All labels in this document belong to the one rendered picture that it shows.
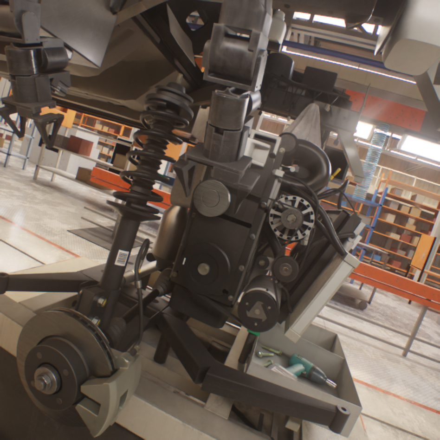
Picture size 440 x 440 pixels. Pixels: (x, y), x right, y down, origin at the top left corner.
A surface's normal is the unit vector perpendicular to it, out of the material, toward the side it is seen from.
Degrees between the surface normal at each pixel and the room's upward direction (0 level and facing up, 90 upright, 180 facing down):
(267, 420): 0
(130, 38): 133
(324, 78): 90
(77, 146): 90
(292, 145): 90
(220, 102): 119
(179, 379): 90
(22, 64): 109
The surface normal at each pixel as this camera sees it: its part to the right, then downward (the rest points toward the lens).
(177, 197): -0.62, 0.12
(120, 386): 0.97, 0.01
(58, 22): 0.91, 0.33
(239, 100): 0.37, 0.58
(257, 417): 0.32, -0.94
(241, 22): -0.33, 0.37
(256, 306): -0.25, 0.00
